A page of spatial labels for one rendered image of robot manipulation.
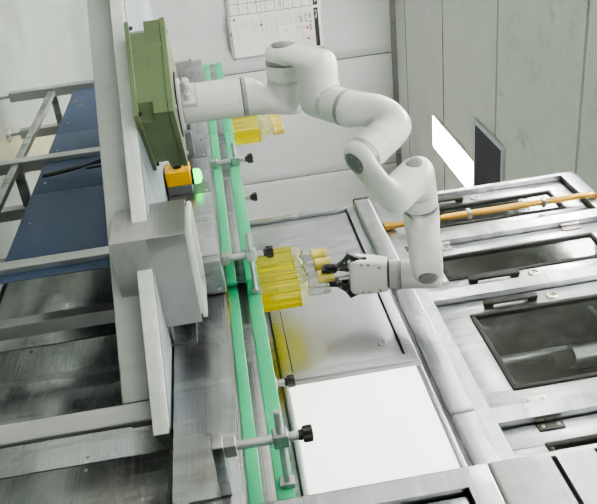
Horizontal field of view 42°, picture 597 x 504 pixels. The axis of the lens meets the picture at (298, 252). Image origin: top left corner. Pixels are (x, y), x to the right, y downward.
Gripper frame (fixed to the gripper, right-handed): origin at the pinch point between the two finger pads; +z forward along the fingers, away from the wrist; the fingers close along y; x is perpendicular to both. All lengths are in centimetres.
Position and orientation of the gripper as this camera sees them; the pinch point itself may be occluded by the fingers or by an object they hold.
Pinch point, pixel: (330, 275)
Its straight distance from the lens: 203.3
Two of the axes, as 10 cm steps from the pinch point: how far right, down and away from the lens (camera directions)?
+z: -9.9, 0.2, 1.6
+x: -1.3, 5.1, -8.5
